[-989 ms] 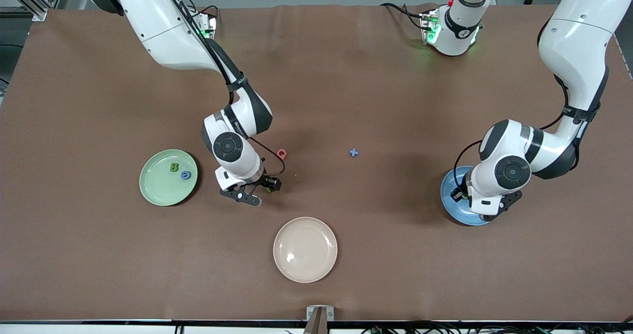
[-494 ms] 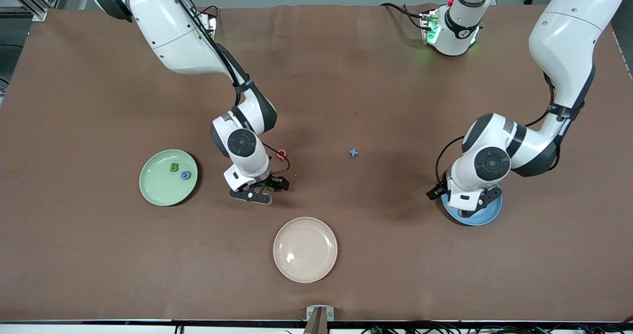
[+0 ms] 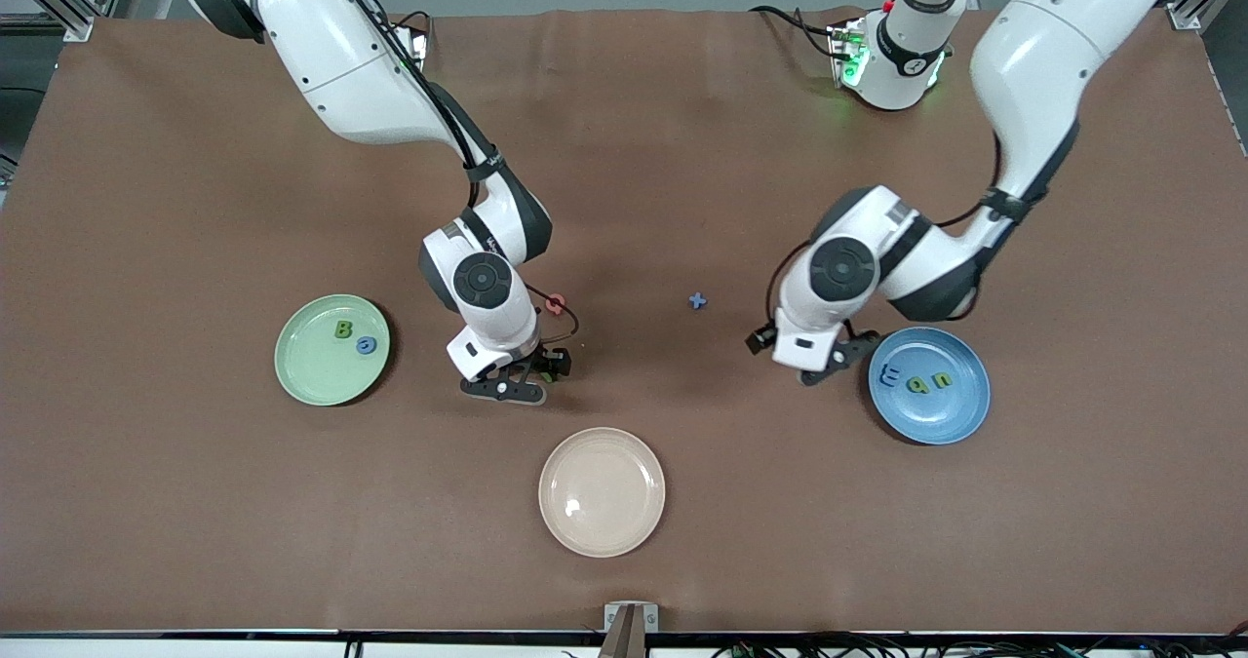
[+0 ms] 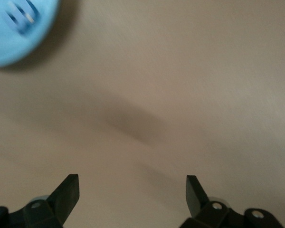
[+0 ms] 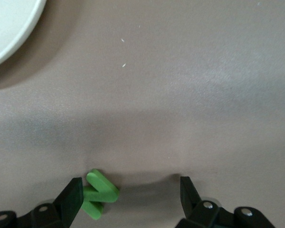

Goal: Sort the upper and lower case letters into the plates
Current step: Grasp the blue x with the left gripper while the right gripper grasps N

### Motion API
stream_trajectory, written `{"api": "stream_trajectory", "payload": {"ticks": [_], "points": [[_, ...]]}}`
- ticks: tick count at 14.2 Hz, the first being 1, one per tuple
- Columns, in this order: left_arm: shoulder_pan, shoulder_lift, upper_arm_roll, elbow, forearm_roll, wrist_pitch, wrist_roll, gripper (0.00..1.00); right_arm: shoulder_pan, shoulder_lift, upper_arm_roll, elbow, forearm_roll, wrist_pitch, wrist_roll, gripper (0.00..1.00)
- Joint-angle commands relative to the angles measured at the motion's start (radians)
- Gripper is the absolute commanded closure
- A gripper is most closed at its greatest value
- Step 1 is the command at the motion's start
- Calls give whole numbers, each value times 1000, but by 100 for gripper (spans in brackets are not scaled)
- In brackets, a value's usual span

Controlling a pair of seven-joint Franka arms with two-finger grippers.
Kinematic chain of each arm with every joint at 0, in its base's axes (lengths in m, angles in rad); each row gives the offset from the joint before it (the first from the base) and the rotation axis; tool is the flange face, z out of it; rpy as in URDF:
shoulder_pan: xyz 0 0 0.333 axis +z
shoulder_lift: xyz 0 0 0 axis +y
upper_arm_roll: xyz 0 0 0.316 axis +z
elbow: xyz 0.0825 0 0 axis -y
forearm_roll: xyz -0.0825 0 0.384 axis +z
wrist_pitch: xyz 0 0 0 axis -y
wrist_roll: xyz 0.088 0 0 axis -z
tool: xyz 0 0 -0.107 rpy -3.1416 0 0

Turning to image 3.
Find tangled black cables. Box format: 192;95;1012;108
712;634;1248;658

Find beige plate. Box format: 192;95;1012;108
538;427;667;559

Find grey metal camera mount bracket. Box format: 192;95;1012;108
598;600;660;658

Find blue plate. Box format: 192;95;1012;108
868;326;992;445

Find brown table mat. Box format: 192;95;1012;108
0;7;1248;637

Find black left arm base cable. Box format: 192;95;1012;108
749;5;841;59

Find light green plate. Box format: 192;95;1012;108
274;293;392;407

